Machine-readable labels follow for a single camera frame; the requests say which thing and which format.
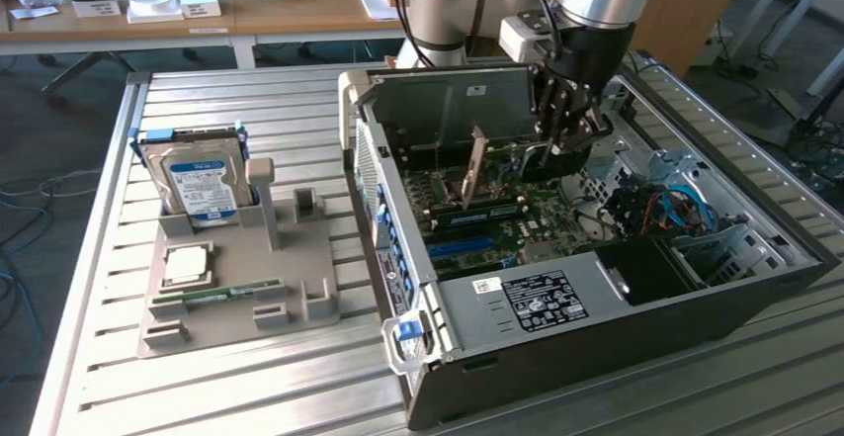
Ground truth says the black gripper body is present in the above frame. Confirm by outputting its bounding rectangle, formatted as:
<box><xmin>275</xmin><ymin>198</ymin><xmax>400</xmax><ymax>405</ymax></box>
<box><xmin>544</xmin><ymin>21</ymin><xmax>639</xmax><ymax>94</ymax></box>

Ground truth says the graphics card with metal bracket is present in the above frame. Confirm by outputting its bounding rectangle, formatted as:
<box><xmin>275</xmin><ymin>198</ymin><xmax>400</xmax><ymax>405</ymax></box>
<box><xmin>459</xmin><ymin>124</ymin><xmax>590</xmax><ymax>212</ymax></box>

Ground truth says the wooden cabinet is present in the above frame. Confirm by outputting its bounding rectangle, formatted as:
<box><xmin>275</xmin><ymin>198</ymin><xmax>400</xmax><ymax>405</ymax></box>
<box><xmin>630</xmin><ymin>0</ymin><xmax>758</xmax><ymax>79</ymax></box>

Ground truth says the installed RAM stick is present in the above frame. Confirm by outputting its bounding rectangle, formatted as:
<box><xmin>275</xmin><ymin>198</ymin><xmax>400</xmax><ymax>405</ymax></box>
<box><xmin>431</xmin><ymin>202</ymin><xmax>527</xmax><ymax>227</ymax></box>

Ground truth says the green motherboard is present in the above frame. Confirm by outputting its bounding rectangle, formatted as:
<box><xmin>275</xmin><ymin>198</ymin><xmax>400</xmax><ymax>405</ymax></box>
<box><xmin>399</xmin><ymin>141</ymin><xmax>599</xmax><ymax>282</ymax></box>

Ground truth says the black disk bay box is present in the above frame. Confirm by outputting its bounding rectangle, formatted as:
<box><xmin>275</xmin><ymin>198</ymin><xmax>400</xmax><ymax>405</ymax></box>
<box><xmin>595</xmin><ymin>236</ymin><xmax>711</xmax><ymax>307</ymax></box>

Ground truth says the white table leg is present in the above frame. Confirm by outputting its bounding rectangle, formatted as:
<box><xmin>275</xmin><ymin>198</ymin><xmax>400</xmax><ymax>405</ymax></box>
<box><xmin>724</xmin><ymin>0</ymin><xmax>834</xmax><ymax>59</ymax></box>

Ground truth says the blue expansion slot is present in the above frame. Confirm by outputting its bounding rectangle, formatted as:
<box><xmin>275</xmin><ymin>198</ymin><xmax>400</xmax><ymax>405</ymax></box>
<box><xmin>426</xmin><ymin>236</ymin><xmax>495</xmax><ymax>261</ymax></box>

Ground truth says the white paper stack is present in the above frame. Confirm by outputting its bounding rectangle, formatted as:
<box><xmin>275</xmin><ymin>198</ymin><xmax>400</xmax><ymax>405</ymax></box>
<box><xmin>356</xmin><ymin>0</ymin><xmax>406</xmax><ymax>23</ymax></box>

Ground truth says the grey power supply unit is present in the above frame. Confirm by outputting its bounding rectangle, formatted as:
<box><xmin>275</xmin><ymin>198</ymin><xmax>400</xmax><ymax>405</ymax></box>
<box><xmin>422</xmin><ymin>250</ymin><xmax>628</xmax><ymax>358</ymax></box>

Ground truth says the black open PC case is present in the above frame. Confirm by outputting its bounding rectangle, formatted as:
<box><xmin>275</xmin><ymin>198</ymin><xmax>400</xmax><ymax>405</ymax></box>
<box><xmin>336</xmin><ymin>62</ymin><xmax>834</xmax><ymax>431</ymax></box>

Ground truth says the hard disk with blue label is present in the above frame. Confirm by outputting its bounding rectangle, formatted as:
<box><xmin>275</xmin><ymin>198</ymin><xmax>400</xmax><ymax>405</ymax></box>
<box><xmin>130</xmin><ymin>122</ymin><xmax>251</xmax><ymax>229</ymax></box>

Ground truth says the grey parts rack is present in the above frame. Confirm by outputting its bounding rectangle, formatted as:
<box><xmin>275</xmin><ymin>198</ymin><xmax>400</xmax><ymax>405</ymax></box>
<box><xmin>136</xmin><ymin>157</ymin><xmax>342</xmax><ymax>359</ymax></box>

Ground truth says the wooden desk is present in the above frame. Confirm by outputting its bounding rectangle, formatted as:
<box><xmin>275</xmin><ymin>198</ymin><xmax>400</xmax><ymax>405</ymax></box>
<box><xmin>0</xmin><ymin>0</ymin><xmax>423</xmax><ymax>69</ymax></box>

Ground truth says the plain white box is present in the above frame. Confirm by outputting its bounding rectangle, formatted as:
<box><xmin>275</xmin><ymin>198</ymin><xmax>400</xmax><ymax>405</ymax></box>
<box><xmin>179</xmin><ymin>0</ymin><xmax>223</xmax><ymax>20</ymax></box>

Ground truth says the silver CPU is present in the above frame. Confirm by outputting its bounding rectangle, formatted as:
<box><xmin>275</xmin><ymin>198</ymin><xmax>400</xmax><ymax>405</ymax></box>
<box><xmin>163</xmin><ymin>247</ymin><xmax>211</xmax><ymax>282</ymax></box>

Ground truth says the white tape roll on box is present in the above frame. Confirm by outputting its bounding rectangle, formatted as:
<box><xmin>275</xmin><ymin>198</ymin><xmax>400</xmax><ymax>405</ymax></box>
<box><xmin>126</xmin><ymin>0</ymin><xmax>186</xmax><ymax>25</ymax></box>

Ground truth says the green RAM stick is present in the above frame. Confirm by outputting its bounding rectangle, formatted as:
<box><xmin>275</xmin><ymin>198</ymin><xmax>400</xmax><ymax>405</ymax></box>
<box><xmin>152</xmin><ymin>283</ymin><xmax>283</xmax><ymax>308</ymax></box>

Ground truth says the white box with black top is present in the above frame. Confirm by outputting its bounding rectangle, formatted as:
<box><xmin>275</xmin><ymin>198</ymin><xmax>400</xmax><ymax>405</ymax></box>
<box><xmin>64</xmin><ymin>0</ymin><xmax>122</xmax><ymax>18</ymax></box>

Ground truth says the white label card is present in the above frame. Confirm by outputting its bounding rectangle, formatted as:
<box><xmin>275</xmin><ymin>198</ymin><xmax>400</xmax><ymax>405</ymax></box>
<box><xmin>8</xmin><ymin>5</ymin><xmax>60</xmax><ymax>21</ymax></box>

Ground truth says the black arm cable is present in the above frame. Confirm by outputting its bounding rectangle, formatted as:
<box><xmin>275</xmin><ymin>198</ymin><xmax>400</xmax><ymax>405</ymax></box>
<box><xmin>531</xmin><ymin>0</ymin><xmax>570</xmax><ymax>69</ymax></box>

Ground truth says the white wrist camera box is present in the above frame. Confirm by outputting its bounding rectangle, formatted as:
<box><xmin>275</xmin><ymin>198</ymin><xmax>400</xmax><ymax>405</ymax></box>
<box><xmin>498</xmin><ymin>9</ymin><xmax>563</xmax><ymax>64</ymax></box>

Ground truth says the blue SATA wire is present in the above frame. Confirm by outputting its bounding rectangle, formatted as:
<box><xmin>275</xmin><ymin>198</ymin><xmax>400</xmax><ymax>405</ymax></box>
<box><xmin>663</xmin><ymin>186</ymin><xmax>718</xmax><ymax>232</ymax></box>

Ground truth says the grey case handle blue latch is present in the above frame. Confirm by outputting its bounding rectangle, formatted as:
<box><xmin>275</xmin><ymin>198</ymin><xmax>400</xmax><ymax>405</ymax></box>
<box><xmin>380</xmin><ymin>309</ymin><xmax>436</xmax><ymax>374</ymax></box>

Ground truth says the blue floor cable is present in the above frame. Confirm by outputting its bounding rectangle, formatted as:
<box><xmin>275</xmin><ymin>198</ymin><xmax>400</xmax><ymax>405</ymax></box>
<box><xmin>0</xmin><ymin>193</ymin><xmax>52</xmax><ymax>388</ymax></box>

